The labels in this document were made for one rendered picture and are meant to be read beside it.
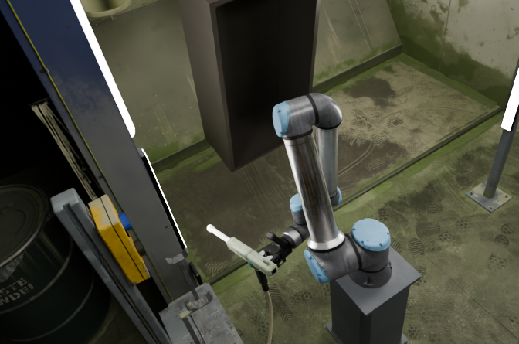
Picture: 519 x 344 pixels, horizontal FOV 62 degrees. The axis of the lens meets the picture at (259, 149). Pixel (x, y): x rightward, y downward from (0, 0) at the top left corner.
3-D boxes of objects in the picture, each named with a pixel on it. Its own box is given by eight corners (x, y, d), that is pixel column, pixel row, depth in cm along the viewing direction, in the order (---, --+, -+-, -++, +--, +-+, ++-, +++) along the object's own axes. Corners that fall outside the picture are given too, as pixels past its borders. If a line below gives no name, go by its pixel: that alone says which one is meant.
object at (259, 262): (288, 298, 188) (276, 261, 177) (279, 306, 186) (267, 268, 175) (224, 253, 224) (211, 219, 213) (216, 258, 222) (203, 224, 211)
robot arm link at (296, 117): (362, 277, 170) (316, 94, 150) (321, 294, 167) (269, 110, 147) (345, 260, 184) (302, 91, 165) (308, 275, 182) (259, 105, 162)
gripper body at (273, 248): (277, 269, 193) (296, 253, 199) (273, 255, 189) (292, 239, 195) (266, 262, 198) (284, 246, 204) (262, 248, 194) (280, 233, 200)
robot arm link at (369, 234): (395, 263, 178) (399, 237, 166) (358, 278, 175) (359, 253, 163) (376, 235, 189) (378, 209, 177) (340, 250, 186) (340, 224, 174)
